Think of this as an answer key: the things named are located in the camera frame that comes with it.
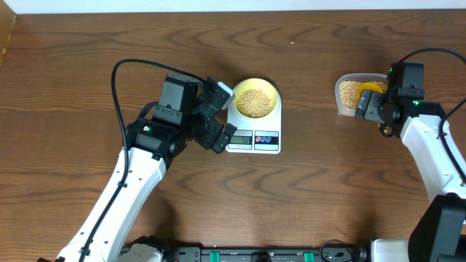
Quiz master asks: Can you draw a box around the white digital kitchen scale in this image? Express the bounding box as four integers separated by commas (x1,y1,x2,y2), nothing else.
226,89,282,154

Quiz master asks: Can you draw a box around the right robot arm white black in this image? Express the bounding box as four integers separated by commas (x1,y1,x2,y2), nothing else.
353,62,465,261

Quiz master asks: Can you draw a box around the clear plastic container of soybeans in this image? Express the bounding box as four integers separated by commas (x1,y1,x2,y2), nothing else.
335,74,388,116

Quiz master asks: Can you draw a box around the yellow bowl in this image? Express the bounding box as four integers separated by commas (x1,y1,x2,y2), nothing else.
234,78,278,119

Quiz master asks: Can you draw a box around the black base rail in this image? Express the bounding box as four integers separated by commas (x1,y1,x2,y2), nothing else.
119,236,376,262

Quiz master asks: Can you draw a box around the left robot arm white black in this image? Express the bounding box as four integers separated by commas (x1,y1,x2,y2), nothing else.
56,74,236,261

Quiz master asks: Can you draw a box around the yellow measuring scoop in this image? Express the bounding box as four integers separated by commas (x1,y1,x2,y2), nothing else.
356,82,389,138

